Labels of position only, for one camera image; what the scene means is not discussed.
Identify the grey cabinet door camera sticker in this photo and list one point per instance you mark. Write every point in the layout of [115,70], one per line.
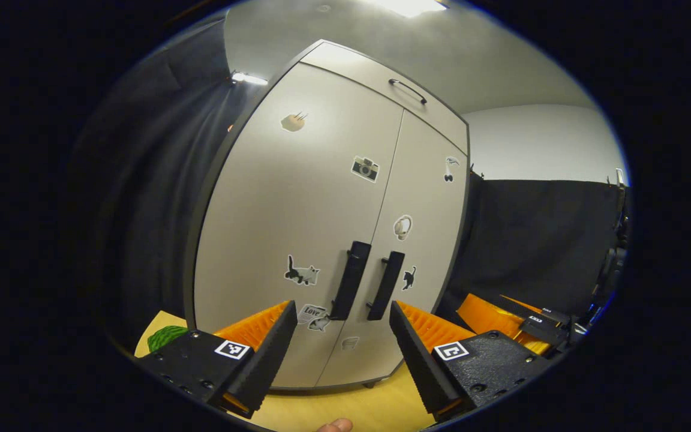
[285,210]

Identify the green striped object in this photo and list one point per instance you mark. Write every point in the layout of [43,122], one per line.
[167,338]

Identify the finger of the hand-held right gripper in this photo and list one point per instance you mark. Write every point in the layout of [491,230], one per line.
[492,318]
[537,311]

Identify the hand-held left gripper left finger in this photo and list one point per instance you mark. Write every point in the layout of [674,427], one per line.
[270,354]

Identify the ceiling light strip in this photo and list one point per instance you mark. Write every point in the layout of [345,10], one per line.
[249,78]

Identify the black backdrop cloth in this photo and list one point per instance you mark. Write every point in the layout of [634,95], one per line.
[531,240]
[141,210]

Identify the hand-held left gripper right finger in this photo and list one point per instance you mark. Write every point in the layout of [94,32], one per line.
[417,354]

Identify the ceiling light panel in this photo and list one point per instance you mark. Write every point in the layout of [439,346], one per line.
[411,6]

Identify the grey double-door shoe cabinet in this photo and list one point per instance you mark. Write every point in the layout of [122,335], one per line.
[189,282]

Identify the dark tripod stand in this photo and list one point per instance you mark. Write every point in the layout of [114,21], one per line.
[612,270]

